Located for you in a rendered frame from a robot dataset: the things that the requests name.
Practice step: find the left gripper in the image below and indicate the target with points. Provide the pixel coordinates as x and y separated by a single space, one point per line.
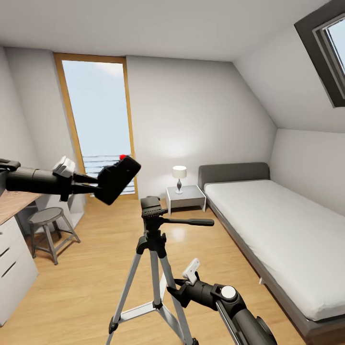
48 182

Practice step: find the bed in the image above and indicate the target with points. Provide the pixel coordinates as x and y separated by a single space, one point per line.
295 244

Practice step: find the digital camera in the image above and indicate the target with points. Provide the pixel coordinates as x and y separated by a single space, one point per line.
113 179

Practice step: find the camera tripod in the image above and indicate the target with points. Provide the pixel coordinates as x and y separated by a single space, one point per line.
153 240

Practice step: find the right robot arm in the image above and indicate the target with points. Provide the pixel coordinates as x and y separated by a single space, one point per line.
243 327

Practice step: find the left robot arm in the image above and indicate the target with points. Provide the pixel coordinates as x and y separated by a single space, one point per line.
13 177

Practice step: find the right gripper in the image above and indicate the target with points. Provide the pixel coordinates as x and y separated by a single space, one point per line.
188 292

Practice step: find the table lamp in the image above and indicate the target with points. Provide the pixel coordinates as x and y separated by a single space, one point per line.
179 172

